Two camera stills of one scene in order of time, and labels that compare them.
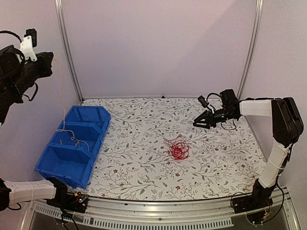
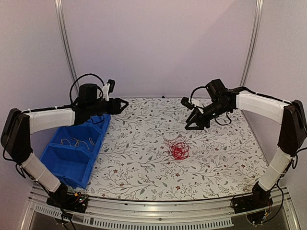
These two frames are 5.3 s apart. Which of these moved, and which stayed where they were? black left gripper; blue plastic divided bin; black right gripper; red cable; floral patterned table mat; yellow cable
Moved: black left gripper; yellow cable; black right gripper
Stayed: floral patterned table mat; red cable; blue plastic divided bin
